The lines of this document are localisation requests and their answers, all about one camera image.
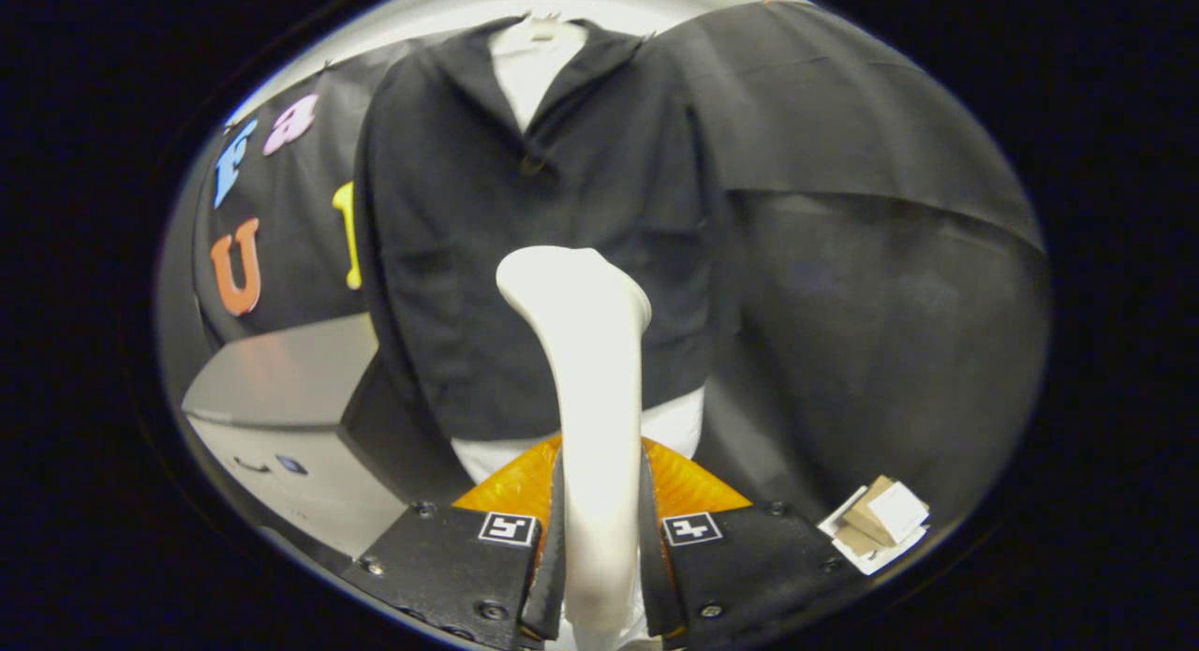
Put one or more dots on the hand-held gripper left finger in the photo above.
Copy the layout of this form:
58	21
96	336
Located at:
450	576

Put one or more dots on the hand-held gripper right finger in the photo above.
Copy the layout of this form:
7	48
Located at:
749	576

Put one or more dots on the grey cabinet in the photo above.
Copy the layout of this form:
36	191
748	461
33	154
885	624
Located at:
281	379

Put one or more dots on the black blazer jacket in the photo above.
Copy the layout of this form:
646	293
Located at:
450	258

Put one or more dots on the cardboard box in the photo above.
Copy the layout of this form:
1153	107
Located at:
880	520

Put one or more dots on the black backdrop cloth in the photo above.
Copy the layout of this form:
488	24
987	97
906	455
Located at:
890	304

